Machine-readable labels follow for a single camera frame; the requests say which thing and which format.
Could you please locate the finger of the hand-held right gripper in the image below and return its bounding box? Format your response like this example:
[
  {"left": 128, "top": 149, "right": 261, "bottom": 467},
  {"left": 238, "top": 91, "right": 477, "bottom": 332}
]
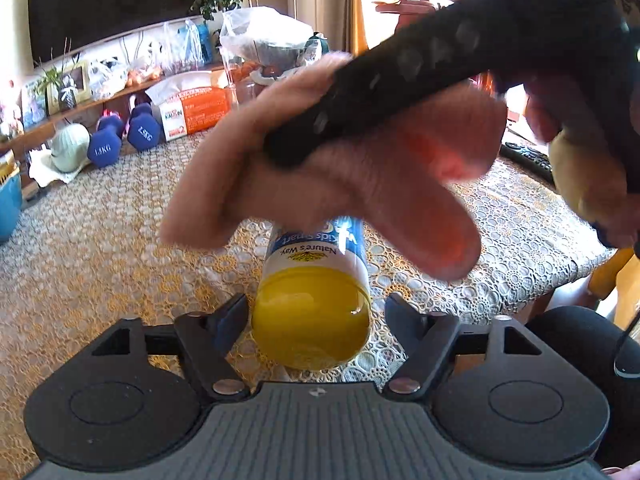
[{"left": 262, "top": 0, "right": 506, "bottom": 170}]

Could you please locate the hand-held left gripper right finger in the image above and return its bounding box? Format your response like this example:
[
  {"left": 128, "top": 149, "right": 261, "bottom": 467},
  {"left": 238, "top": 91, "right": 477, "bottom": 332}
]
[{"left": 382, "top": 292, "right": 539, "bottom": 394}]

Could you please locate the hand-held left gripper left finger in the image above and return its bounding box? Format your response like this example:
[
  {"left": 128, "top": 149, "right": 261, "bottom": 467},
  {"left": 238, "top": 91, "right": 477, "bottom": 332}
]
[{"left": 92, "top": 292, "right": 251, "bottom": 402}]

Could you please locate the yellow-lidded plastic container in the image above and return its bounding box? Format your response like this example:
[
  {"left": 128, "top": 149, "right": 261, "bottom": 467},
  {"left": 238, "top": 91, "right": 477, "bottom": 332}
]
[{"left": 250, "top": 216, "right": 374, "bottom": 372}]

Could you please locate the pink cleaning cloth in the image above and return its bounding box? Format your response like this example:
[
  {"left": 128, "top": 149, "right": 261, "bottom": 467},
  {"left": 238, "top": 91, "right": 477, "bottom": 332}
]
[{"left": 159, "top": 51, "right": 509, "bottom": 282}]

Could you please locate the person's right hand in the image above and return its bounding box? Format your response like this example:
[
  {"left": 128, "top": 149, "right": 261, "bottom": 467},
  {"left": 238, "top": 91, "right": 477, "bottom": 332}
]
[{"left": 524, "top": 76, "right": 640, "bottom": 248}]

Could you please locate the clear plastic bag with bowl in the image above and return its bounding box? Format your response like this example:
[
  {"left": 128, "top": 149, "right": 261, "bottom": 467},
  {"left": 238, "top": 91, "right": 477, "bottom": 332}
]
[{"left": 219, "top": 6, "right": 315, "bottom": 70}]

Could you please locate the black remote control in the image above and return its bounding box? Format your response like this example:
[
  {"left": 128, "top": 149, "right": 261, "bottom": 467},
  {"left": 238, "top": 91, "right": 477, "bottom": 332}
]
[{"left": 500, "top": 141, "right": 557, "bottom": 184}]

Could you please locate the orange tissue box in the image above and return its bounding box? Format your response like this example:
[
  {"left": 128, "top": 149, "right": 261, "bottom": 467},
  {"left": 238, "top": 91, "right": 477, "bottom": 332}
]
[{"left": 146, "top": 71, "right": 237, "bottom": 144}]

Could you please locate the blue printed plastic bag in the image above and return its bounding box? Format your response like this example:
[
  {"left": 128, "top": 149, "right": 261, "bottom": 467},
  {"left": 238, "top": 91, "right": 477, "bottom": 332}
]
[{"left": 176, "top": 19, "right": 213, "bottom": 66}]

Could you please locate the blue dumbbell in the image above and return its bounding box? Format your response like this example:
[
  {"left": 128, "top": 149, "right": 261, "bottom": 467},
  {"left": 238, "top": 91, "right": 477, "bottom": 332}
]
[
  {"left": 86, "top": 114, "right": 126, "bottom": 169},
  {"left": 126, "top": 102, "right": 162, "bottom": 155}
]

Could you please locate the white cloth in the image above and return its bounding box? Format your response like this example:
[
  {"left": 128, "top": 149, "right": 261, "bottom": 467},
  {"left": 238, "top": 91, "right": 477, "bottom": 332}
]
[{"left": 29, "top": 151, "right": 87, "bottom": 187}]

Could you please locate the blue plastic bin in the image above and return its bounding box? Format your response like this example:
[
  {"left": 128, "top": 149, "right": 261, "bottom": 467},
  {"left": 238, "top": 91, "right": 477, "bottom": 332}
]
[{"left": 0, "top": 170, "right": 24, "bottom": 243}]

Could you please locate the wooden shelf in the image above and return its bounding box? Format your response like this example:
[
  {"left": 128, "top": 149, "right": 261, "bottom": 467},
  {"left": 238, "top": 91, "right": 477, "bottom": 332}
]
[{"left": 0, "top": 62, "right": 231, "bottom": 153}]

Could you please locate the white plastic bag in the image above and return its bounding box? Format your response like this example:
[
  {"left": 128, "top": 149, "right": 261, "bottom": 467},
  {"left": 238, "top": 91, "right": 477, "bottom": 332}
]
[{"left": 87, "top": 57, "right": 130, "bottom": 101}]

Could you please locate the black television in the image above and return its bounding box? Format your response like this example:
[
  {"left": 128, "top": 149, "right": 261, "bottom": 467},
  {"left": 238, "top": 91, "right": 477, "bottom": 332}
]
[{"left": 26, "top": 0, "right": 211, "bottom": 67}]

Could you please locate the cream photo frame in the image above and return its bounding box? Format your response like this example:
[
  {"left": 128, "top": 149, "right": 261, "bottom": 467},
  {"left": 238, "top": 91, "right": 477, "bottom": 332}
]
[{"left": 45, "top": 60, "right": 94, "bottom": 112}]

